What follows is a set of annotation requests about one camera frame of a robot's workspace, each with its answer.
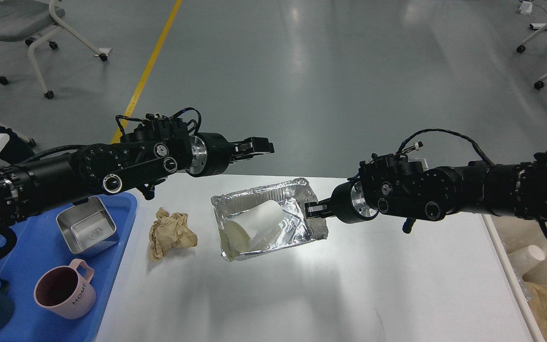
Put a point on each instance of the pink HOME mug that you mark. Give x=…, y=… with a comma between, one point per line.
x=67, y=290

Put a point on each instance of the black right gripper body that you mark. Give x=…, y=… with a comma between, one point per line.
x=349, y=205

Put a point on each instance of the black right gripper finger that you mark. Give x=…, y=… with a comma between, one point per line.
x=320, y=209

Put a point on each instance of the stainless steel rectangular tray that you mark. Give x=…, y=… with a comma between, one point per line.
x=88, y=229

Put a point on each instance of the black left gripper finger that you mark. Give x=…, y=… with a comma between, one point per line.
x=249, y=148

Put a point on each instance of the white power adapter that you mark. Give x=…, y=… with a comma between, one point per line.
x=525, y=7

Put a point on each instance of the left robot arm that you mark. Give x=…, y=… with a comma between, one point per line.
x=149, y=150

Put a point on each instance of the small white cup in bin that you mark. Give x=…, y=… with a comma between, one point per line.
x=525, y=259

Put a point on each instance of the aluminium foil container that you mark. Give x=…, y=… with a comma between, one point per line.
x=294, y=229

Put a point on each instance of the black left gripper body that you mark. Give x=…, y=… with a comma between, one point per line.
x=211, y=154

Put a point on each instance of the blue plastic tray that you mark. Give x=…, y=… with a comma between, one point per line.
x=41, y=247

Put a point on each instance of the grey office chair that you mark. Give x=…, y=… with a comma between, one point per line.
x=38, y=21

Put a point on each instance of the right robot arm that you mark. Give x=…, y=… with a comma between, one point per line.
x=392, y=185

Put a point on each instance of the white paper cup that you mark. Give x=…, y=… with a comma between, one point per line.
x=256, y=228

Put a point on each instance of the beige plastic bin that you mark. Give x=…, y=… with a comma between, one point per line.
x=509, y=235

